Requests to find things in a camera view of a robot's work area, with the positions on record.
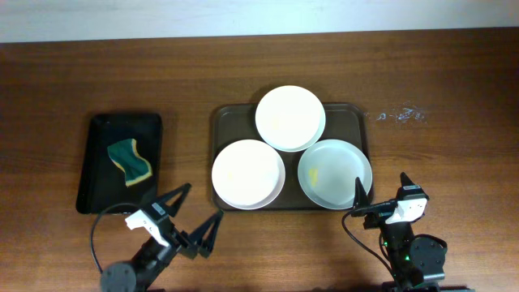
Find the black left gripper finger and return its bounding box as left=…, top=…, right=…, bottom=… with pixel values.
left=157, top=182, right=191, bottom=217
left=187, top=210, right=224, bottom=259

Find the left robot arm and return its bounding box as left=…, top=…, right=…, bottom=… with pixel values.
left=101, top=183, right=191, bottom=292

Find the white plate at back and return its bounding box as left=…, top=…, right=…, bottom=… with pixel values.
left=255, top=85, right=326, bottom=152

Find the brown serving tray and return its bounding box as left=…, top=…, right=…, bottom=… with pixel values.
left=212, top=103, right=370, bottom=211

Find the white plate front left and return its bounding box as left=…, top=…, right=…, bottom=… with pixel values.
left=211, top=140, right=285, bottom=210

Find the pale blue plate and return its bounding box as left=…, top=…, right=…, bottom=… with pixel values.
left=298, top=140, right=373, bottom=210

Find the black plastic tray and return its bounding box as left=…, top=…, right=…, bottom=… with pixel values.
left=76, top=113, right=162, bottom=214

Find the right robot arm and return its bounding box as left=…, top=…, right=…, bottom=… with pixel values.
left=208, top=173, right=447, bottom=291

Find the green and yellow sponge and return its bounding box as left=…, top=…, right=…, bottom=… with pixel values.
left=107, top=139, right=153, bottom=187

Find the white plate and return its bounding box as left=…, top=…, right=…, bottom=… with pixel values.
left=255, top=85, right=326, bottom=152
left=211, top=140, right=285, bottom=210

